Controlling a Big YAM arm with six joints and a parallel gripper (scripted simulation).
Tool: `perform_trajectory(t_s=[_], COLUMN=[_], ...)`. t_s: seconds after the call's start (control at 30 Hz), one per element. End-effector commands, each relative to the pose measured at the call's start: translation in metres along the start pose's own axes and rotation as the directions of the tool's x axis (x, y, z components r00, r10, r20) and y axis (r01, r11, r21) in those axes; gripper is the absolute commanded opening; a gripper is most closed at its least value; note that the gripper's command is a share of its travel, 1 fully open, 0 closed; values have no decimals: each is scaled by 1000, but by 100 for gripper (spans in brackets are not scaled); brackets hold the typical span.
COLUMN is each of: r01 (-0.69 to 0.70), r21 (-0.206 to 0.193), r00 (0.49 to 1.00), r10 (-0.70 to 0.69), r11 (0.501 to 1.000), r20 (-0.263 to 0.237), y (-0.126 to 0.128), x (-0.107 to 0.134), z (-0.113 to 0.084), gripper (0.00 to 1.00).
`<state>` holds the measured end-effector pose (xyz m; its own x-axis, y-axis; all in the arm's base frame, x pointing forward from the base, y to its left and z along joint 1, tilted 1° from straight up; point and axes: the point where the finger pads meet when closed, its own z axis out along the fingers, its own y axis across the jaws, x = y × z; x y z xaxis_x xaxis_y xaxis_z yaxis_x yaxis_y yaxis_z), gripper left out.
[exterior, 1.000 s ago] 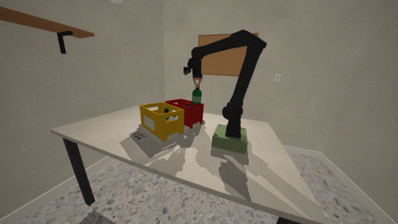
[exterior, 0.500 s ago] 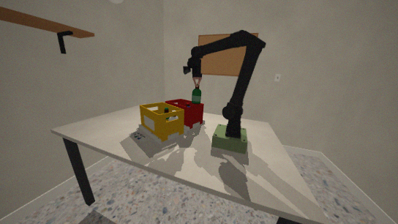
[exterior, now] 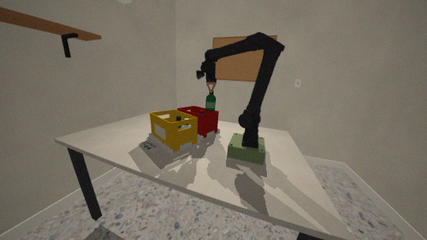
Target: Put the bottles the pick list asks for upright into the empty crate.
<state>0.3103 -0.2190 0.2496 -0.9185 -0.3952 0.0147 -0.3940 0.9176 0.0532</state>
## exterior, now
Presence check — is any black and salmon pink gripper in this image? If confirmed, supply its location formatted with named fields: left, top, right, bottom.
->
left=206, top=71, right=217, bottom=93

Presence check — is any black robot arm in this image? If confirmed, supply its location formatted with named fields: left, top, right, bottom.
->
left=196, top=32, right=285, bottom=148

